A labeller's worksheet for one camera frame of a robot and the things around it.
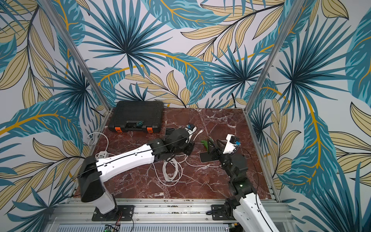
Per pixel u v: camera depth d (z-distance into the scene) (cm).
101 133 103
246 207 50
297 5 68
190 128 66
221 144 117
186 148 66
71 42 80
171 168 88
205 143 100
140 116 106
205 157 93
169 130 101
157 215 73
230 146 63
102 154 90
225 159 63
